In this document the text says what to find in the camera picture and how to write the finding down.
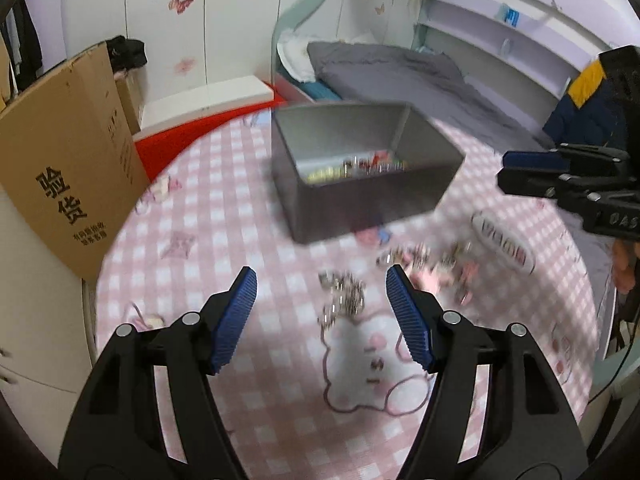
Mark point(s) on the white pillow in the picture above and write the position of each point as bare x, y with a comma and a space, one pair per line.
292, 49

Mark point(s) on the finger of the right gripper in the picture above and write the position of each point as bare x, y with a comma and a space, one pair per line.
540, 159
550, 185

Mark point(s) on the small blue shelf box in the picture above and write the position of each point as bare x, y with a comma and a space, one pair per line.
508, 16

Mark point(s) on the white oval hair clip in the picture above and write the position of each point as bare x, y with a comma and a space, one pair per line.
508, 245

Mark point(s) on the hanging clothes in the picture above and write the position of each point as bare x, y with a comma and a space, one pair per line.
22, 42

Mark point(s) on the person's right hand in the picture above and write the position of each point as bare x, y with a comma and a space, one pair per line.
624, 256

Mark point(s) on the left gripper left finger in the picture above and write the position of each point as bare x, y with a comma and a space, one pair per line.
225, 315

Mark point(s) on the white board on bench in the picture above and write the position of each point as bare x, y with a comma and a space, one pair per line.
202, 102

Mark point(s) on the grey bed blanket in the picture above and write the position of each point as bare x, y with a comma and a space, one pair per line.
432, 83

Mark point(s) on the black cloth on box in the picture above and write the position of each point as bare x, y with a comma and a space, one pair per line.
126, 54

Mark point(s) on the red cushion bench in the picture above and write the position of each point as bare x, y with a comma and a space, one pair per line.
158, 150

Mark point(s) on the dark metal tin box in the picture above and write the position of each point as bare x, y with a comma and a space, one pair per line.
341, 167

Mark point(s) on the silver chain jewelry pile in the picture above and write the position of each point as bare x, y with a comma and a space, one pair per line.
346, 296

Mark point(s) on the large brown cardboard box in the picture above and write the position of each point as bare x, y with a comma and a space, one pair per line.
68, 161

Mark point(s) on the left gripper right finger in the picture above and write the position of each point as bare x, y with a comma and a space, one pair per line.
419, 316

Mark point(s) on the pink checkered tablecloth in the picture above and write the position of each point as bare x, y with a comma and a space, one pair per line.
301, 402

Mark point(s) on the yellow navy jacket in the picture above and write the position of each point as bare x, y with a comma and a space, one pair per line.
588, 113

